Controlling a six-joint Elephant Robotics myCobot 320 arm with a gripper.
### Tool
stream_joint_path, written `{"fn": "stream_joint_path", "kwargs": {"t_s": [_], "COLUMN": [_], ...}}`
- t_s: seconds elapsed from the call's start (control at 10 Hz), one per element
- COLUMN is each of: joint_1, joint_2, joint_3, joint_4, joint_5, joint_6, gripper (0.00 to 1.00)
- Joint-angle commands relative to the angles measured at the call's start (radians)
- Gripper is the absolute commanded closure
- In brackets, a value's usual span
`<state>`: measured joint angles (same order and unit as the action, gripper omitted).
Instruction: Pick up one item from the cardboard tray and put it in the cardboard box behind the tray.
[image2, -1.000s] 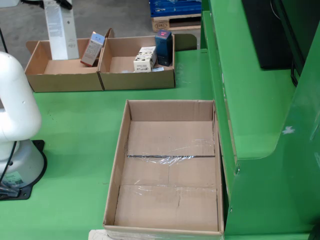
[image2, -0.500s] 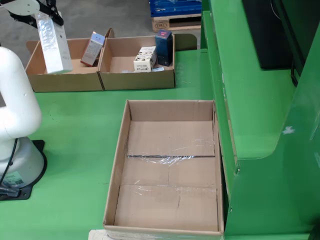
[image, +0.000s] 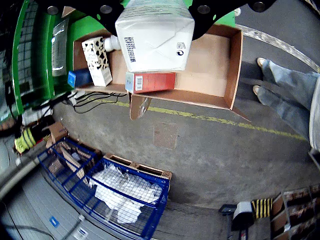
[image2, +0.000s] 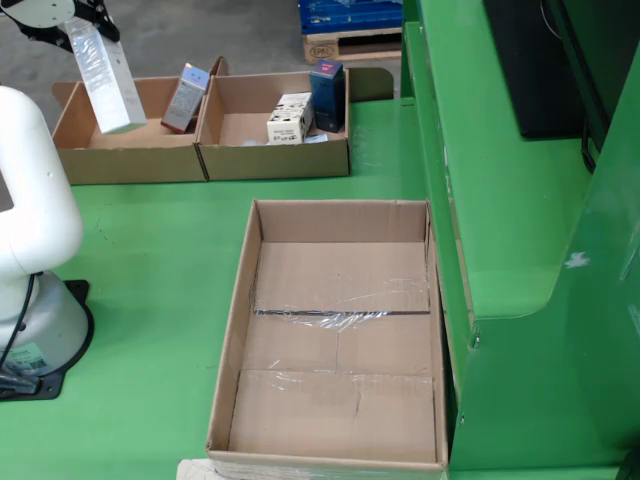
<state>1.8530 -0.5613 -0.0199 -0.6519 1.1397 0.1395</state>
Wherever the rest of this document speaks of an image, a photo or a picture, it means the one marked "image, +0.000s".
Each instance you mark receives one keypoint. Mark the shelf with cardboard bins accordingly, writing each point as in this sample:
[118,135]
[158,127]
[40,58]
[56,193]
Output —
[295,215]

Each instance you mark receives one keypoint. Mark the white power strip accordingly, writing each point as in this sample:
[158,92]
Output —
[77,96]

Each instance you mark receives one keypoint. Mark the grey and black floor machine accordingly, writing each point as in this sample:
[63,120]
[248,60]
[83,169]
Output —
[242,210]

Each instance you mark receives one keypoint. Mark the blue cage with cardboard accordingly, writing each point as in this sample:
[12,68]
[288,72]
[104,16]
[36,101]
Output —
[53,165]

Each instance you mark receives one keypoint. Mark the small white plastic bottle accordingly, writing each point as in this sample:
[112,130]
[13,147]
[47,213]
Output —
[111,43]

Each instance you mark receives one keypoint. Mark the wooden pallet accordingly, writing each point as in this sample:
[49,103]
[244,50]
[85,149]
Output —
[150,171]

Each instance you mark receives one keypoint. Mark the small brown cardboard box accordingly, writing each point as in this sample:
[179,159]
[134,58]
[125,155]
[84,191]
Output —
[57,131]

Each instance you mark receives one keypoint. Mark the red and grey carton box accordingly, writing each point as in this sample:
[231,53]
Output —
[155,82]

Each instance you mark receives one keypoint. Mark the white cow print carton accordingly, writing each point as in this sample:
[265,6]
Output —
[96,60]

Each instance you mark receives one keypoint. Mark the beige shoe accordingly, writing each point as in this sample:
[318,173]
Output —
[261,62]
[257,90]

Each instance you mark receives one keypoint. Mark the crumpled white plastic sheet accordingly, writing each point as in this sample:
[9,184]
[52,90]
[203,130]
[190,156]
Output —
[120,190]

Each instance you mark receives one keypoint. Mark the green metal machine frame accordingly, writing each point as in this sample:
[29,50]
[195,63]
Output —
[17,87]

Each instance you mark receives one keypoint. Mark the yellow black striped bumper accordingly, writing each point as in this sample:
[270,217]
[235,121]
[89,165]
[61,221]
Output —
[262,208]

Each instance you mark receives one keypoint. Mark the dark blue carton box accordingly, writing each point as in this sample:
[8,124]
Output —
[80,78]

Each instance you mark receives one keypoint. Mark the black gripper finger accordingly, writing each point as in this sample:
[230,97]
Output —
[225,5]
[87,7]

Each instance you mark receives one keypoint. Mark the silver plastic bag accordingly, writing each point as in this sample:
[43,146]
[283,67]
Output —
[60,50]

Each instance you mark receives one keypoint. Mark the person in blue jeans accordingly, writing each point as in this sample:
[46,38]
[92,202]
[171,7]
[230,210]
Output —
[287,80]

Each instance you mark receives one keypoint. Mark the small blue sign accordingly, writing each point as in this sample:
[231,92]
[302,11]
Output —
[54,221]

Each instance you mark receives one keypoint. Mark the tall white carton box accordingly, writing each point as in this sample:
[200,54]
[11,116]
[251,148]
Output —
[155,42]

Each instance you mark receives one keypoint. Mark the yellow high visibility vest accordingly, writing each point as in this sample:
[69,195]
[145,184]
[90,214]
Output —
[25,140]

